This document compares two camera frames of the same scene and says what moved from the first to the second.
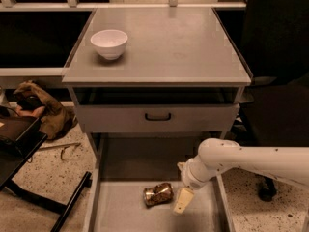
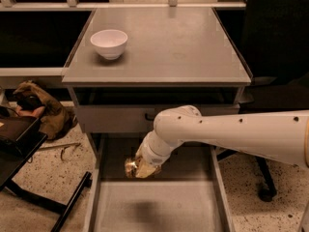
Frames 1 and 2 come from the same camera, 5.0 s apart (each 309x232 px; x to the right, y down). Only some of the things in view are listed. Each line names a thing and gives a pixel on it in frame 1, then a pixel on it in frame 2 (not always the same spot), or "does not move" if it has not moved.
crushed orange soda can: [159, 193] → [130, 167]
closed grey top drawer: [158, 118] does not move
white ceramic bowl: [110, 43] does not move
